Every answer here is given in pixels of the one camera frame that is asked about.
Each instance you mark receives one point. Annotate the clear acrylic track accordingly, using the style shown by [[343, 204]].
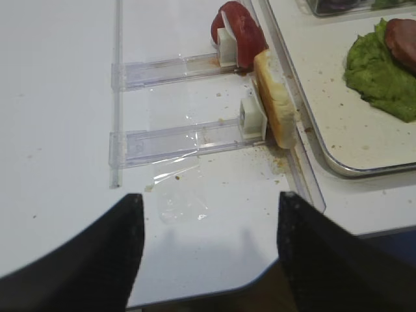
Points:
[[137, 148], [137, 75]]

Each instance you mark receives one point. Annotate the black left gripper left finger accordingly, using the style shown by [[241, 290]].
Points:
[[95, 271]]

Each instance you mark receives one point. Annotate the thin clear acrylic strip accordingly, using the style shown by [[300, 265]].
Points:
[[117, 125]]

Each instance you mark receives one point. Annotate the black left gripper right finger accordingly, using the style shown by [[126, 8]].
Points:
[[330, 269]]

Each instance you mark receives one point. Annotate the metal baking tray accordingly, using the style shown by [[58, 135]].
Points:
[[356, 139]]

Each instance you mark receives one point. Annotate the white pusher block tomato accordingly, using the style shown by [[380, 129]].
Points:
[[227, 44]]

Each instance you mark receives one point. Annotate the clear adhesive tape patch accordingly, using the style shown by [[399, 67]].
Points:
[[178, 182]]

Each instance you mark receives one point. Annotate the green lettuce in container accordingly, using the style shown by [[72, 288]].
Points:
[[383, 4]]

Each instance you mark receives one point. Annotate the white bread slice upright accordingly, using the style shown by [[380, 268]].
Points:
[[277, 103]]

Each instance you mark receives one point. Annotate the white pusher block bread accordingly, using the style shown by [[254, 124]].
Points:
[[252, 116]]

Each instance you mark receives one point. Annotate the clear plastic container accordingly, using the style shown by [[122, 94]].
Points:
[[323, 8]]

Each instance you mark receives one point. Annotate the clear acrylic track far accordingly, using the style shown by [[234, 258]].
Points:
[[137, 75]]

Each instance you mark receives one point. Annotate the red tomato slices stack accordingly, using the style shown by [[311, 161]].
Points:
[[250, 37]]

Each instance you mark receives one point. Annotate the clear acrylic track near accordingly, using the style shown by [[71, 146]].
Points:
[[137, 148]]

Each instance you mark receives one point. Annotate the clear acrylic front rail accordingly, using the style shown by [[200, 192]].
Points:
[[297, 165]]

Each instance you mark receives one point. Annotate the green lettuce leaf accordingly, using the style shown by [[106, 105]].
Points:
[[378, 77]]

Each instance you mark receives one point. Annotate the purple cabbage leaves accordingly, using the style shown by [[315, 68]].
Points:
[[337, 4]]

